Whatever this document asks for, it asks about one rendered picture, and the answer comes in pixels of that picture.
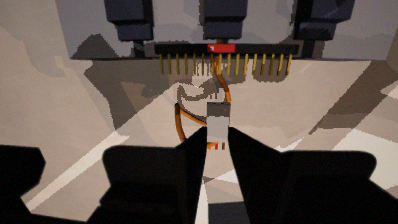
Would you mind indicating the black pin header strip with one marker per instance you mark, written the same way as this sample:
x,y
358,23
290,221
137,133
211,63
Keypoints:
x,y
225,48

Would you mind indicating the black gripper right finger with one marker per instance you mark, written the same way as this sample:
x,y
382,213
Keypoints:
x,y
267,176

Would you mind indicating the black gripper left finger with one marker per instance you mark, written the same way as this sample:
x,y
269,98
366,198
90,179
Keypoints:
x,y
181,166

